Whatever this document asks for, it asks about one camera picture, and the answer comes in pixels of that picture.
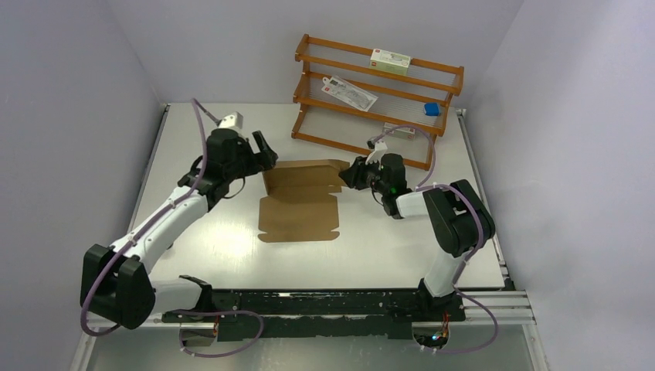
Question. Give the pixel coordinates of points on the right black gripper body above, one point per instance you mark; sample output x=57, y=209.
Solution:
x=374, y=180

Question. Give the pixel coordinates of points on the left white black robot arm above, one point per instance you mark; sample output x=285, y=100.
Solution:
x=116, y=282

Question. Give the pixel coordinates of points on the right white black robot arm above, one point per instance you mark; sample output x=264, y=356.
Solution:
x=460, y=221

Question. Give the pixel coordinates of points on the green white box shelf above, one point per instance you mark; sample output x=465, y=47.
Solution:
x=390, y=62
x=393, y=130

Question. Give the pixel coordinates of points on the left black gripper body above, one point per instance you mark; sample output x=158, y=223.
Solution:
x=245, y=162

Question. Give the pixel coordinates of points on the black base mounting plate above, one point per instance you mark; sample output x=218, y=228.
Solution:
x=392, y=312

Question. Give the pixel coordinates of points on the aluminium frame rail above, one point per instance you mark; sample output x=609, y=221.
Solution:
x=491, y=308

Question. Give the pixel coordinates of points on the orange wooden shelf rack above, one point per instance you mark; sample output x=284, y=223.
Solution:
x=324, y=120

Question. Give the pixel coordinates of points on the green white box top shelf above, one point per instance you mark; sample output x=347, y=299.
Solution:
x=390, y=62

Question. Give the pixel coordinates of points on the small blue object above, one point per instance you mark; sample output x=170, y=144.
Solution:
x=432, y=109

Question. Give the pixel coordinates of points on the clear plastic packet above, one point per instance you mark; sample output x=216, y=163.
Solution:
x=348, y=93

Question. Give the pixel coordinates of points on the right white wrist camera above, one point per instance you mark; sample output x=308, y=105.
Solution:
x=379, y=149

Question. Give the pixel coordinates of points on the green white box bottom shelf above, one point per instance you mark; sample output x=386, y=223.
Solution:
x=393, y=130

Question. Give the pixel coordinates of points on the brown cardboard box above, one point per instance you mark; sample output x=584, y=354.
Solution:
x=301, y=203

